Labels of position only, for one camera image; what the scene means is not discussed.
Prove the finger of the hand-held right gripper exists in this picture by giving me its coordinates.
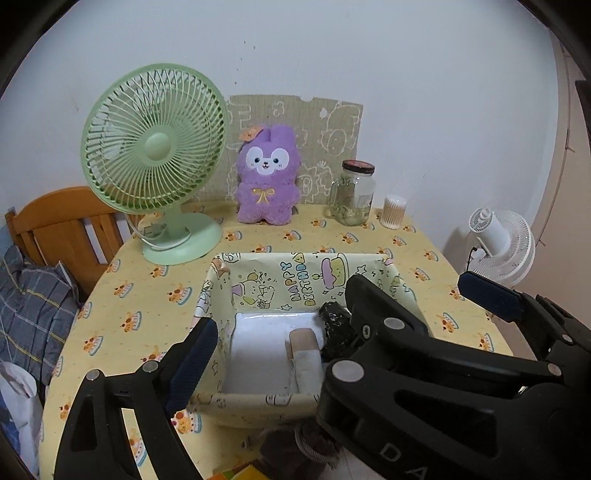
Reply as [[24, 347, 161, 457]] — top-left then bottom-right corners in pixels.
[[318, 274, 567, 445], [457, 271, 591, 370]]

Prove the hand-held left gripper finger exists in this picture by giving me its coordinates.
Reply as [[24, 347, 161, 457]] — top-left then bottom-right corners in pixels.
[[54, 318, 218, 480]]

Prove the printed fabric storage box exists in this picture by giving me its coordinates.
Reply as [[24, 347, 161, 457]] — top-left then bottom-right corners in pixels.
[[187, 251, 433, 428]]

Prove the grey sock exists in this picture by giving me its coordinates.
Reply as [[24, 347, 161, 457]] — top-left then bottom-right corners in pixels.
[[257, 418, 345, 468]]

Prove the orange and green pouch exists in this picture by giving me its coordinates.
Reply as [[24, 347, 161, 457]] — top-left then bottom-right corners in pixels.
[[216, 463, 274, 480]]

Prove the black soft bundle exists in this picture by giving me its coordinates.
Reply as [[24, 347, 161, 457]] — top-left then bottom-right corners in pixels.
[[318, 302, 358, 361]]

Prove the white standing fan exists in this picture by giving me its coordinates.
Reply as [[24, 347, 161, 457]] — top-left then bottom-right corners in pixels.
[[466, 208, 537, 290]]

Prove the white cloth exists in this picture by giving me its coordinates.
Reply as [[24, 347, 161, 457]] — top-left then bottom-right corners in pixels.
[[225, 311, 329, 394]]

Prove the beige rolled sock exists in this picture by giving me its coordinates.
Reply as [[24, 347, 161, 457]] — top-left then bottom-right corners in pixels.
[[287, 329, 325, 394]]

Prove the yellow printed tablecloth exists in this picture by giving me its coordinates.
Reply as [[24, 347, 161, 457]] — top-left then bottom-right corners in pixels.
[[39, 202, 514, 480]]

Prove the cotton swab container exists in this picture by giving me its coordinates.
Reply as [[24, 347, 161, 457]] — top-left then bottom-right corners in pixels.
[[380, 194, 408, 230]]

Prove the glass jar with lid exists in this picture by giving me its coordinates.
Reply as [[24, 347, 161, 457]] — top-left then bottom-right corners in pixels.
[[329, 159, 376, 227]]

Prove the purple plush bunny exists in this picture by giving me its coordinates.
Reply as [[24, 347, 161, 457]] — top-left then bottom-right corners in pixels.
[[235, 124, 304, 227]]

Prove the blue plaid cloth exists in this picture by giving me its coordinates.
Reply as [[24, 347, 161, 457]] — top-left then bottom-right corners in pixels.
[[0, 244, 85, 385]]

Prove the beige door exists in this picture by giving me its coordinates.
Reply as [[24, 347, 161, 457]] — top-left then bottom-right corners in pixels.
[[531, 37, 591, 333]]

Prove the white plastic bag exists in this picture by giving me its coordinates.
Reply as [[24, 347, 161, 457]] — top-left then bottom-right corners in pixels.
[[0, 361, 45, 476]]

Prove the cardboard panel with drawings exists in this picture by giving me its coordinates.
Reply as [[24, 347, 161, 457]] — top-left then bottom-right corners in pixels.
[[198, 94, 365, 206]]

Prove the wooden chair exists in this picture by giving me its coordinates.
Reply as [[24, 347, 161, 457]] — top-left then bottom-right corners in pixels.
[[6, 185, 140, 296]]

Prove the green desk fan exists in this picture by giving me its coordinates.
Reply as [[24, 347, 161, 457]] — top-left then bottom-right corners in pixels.
[[80, 64, 230, 267]]

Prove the white fan cable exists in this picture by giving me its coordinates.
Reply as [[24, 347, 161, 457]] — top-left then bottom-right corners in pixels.
[[130, 216, 192, 253]]

